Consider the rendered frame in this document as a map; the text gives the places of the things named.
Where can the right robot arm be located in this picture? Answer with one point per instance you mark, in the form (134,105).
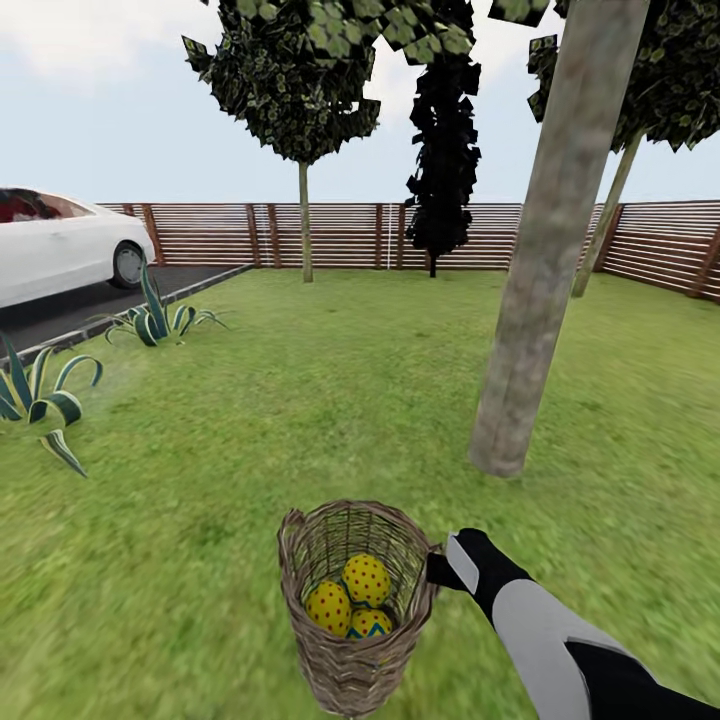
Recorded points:
(571,669)

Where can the tree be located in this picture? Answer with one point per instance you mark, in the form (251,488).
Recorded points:
(443,183)
(673,94)
(597,52)
(304,112)

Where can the wicker basket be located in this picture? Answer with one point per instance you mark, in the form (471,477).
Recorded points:
(354,678)

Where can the car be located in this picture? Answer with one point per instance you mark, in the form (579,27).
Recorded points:
(51,242)

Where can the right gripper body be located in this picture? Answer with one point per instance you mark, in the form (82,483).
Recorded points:
(437,572)

